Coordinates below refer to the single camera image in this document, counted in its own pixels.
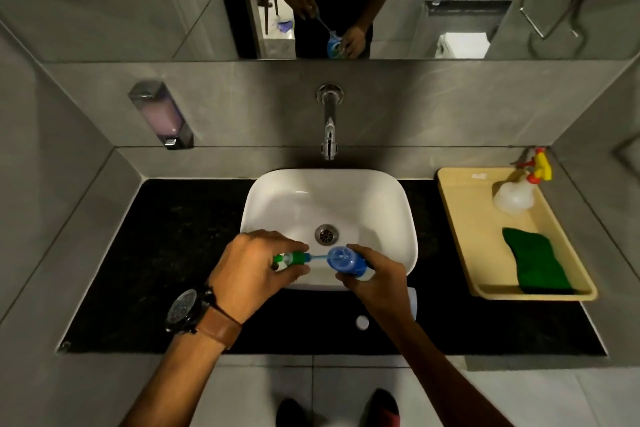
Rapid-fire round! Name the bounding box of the person's left hand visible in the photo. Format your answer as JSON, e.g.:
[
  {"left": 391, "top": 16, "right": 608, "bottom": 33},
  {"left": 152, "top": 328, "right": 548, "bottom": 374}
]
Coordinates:
[{"left": 206, "top": 229, "right": 312, "bottom": 326}]

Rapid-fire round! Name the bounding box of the person's right hand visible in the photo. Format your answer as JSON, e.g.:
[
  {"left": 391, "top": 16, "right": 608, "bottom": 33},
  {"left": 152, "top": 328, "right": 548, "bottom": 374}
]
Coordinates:
[{"left": 335, "top": 244, "right": 417, "bottom": 331}]

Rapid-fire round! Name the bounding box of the green handled bottle brush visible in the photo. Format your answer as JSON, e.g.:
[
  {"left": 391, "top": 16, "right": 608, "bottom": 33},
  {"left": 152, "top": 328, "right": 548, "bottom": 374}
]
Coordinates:
[{"left": 271, "top": 251, "right": 333, "bottom": 272}]

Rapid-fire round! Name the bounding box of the blue baby bottle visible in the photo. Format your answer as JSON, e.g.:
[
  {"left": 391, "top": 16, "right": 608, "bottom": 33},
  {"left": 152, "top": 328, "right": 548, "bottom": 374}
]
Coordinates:
[{"left": 327, "top": 246, "right": 376, "bottom": 282}]

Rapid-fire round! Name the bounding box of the person's right forearm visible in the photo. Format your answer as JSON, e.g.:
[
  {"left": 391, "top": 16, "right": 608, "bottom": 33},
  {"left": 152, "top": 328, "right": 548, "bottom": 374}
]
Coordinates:
[{"left": 382, "top": 314, "right": 517, "bottom": 427}]

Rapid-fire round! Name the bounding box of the person's left forearm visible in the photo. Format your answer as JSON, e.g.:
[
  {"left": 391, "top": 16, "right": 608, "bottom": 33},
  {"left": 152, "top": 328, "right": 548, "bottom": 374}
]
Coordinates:
[{"left": 119, "top": 314, "right": 241, "bottom": 427}]

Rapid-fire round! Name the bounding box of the metal sink drain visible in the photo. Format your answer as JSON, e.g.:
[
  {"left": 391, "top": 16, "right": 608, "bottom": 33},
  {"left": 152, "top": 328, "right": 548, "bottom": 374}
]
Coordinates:
[{"left": 314, "top": 224, "right": 338, "bottom": 247}]

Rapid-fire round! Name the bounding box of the white ceramic sink basin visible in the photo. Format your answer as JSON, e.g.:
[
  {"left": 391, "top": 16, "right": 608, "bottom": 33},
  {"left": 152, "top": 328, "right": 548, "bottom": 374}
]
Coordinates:
[{"left": 240, "top": 168, "right": 419, "bottom": 292}]

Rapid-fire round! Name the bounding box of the person's dark shoe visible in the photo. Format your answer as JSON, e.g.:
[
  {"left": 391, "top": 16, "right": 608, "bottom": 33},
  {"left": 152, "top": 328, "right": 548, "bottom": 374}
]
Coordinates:
[
  {"left": 275, "top": 398, "right": 312, "bottom": 427},
  {"left": 361, "top": 388, "right": 402, "bottom": 427}
]

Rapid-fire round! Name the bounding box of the yellow plastic tray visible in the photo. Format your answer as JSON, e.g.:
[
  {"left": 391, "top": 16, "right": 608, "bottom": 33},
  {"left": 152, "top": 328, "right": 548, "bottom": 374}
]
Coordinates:
[{"left": 437, "top": 166, "right": 599, "bottom": 302}]

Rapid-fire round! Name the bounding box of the clear spray bottle yellow trigger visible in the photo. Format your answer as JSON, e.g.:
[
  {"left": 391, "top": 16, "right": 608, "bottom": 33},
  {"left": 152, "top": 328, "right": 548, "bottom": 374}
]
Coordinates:
[{"left": 492, "top": 147, "right": 554, "bottom": 217}]

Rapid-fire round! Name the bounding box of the green scrub sponge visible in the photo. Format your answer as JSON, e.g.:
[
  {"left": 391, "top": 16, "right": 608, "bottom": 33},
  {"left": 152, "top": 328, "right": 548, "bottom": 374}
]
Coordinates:
[{"left": 501, "top": 227, "right": 575, "bottom": 295}]

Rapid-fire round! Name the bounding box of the black wristwatch brown strap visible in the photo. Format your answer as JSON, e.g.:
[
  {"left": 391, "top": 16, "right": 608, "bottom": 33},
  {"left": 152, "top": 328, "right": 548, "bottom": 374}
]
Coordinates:
[{"left": 165, "top": 287, "right": 244, "bottom": 350}]

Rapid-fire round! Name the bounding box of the chrome wall faucet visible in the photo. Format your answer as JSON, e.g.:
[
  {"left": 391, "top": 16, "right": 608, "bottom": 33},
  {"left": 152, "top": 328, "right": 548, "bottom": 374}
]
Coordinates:
[{"left": 316, "top": 83, "right": 346, "bottom": 161}]

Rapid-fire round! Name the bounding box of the wall soap dispenser pink liquid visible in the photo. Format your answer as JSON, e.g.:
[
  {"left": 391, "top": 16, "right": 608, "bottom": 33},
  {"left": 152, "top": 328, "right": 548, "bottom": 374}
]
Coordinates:
[{"left": 128, "top": 80, "right": 195, "bottom": 151}]

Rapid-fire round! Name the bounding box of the wall mirror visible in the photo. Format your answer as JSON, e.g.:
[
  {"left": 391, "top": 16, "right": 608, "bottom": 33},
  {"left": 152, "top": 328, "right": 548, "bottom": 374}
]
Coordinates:
[{"left": 0, "top": 0, "right": 640, "bottom": 62}]

